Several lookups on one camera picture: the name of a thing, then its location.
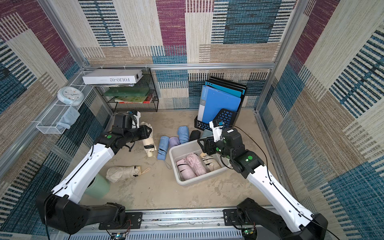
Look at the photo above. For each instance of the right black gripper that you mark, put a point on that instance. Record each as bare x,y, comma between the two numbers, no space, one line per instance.
205,145

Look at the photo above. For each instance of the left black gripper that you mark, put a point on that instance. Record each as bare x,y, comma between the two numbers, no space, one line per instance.
144,131

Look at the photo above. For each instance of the cream striped umbrella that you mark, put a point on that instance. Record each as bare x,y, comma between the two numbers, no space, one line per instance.
210,162

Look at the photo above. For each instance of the light blue umbrella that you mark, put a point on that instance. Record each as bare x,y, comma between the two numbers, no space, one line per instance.
163,148

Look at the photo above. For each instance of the white plastic storage box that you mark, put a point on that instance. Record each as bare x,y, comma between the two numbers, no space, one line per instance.
182,151

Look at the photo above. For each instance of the lavender umbrella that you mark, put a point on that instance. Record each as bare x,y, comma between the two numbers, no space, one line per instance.
174,141

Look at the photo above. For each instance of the beige umbrella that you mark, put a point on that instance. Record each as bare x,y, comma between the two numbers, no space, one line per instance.
119,174

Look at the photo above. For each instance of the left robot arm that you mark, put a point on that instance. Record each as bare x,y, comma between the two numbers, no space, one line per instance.
60,208

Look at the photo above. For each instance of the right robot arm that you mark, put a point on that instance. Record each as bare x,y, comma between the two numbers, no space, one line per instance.
292,221

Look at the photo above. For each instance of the grey green folded umbrella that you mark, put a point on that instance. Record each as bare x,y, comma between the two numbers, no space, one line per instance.
206,133

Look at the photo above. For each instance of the black folded umbrella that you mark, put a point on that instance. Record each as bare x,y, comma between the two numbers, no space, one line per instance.
195,135

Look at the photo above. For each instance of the white folio box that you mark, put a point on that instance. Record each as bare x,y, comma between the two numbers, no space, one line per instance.
112,76

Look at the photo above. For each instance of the black mesh file holder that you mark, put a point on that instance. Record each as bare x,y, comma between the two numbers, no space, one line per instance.
226,116

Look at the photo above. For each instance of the green book on shelf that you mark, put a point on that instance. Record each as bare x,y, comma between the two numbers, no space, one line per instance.
126,92

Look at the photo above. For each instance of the teal file folder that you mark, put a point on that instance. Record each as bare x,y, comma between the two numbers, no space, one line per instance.
232,89

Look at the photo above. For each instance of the light blue cloth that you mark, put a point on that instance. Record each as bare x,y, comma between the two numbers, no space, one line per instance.
68,119

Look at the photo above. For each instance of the green pen cup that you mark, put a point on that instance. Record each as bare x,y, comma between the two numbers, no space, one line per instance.
98,188

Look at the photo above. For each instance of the white round clock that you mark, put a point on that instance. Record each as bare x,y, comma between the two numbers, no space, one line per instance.
70,96

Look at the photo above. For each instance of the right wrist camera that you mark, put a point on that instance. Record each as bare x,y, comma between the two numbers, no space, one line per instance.
217,126

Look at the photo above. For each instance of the black wire shelf rack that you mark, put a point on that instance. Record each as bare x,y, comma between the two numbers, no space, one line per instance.
148,103

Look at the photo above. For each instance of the white wire wall basket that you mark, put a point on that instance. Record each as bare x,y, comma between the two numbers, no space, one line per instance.
48,123

